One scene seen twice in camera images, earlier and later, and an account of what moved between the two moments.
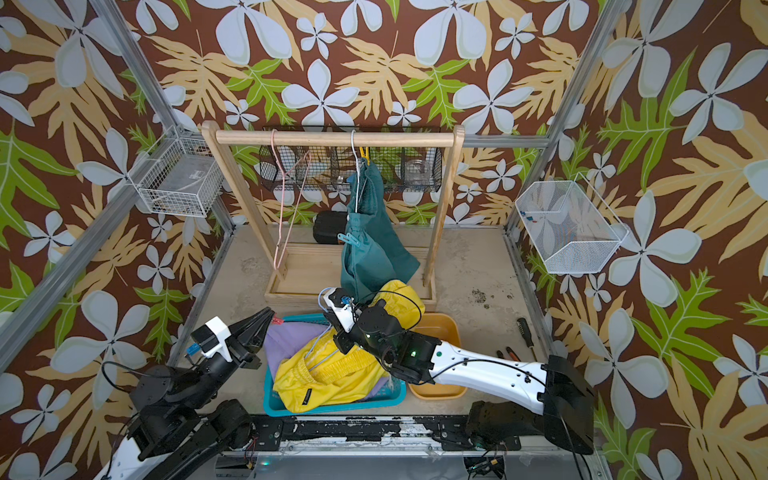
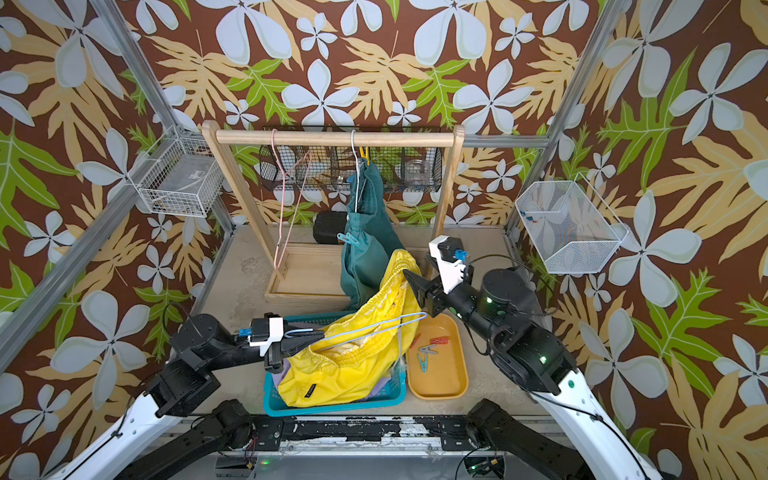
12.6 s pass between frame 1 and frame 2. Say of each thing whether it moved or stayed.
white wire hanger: stayed
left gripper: moved
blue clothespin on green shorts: stayed
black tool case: stayed
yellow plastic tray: stayed
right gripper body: moved
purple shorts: moved
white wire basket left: stayed
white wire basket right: stayed
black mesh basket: stayed
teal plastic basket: stayed
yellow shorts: moved
